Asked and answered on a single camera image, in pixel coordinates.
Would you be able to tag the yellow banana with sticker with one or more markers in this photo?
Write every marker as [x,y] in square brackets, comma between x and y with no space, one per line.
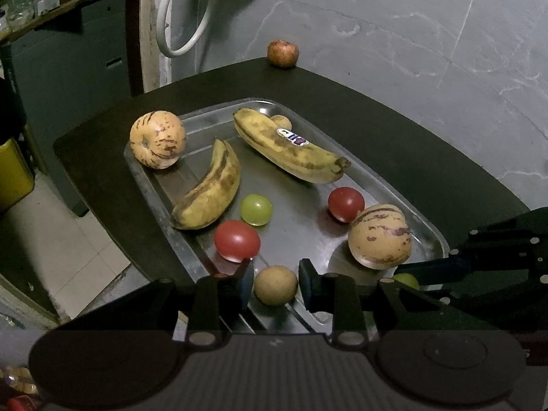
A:
[282,147]

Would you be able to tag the spotted yellow banana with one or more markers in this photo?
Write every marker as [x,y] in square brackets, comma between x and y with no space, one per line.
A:
[214,188]

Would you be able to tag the metal tray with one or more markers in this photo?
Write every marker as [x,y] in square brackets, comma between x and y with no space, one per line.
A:
[291,205]

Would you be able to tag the grey metal cabinet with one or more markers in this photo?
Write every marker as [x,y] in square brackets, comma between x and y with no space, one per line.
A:
[64,72]

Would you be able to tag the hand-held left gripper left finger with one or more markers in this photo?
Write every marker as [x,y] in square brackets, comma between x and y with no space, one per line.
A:
[247,282]

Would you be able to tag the red plastic item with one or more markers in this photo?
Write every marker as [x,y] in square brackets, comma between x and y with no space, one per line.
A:
[23,403]

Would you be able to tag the red apple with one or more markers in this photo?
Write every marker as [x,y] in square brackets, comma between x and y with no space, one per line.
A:
[282,53]

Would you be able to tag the green lime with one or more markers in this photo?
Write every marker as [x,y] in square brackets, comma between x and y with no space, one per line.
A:
[404,280]
[256,209]

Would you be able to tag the clear plastic bag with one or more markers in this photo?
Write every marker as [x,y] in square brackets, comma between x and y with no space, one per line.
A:
[19,8]

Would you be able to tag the shiny yellow plastic item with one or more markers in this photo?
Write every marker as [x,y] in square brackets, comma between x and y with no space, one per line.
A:
[17,379]

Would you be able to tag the wooden shelf board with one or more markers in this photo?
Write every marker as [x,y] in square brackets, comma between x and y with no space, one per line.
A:
[43,18]

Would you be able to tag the small white box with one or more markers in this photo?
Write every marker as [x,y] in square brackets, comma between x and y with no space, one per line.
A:
[47,3]

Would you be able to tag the tan longan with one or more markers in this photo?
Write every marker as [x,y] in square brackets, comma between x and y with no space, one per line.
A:
[281,120]
[276,284]

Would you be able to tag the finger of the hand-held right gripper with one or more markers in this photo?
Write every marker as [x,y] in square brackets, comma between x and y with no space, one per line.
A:
[436,295]
[436,269]

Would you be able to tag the striped pepino melon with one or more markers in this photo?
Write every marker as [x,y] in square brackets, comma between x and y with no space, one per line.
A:
[157,139]
[380,235]

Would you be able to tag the yellow plastic container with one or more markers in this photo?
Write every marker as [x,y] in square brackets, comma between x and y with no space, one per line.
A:
[13,171]

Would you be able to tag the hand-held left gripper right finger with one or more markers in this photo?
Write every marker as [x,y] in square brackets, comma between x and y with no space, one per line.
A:
[305,284]

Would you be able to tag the brown wooden frame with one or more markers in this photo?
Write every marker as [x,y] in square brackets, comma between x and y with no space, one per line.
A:
[135,30]

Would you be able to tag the red tomato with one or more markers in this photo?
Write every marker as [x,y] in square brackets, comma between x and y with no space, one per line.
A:
[346,203]
[236,242]

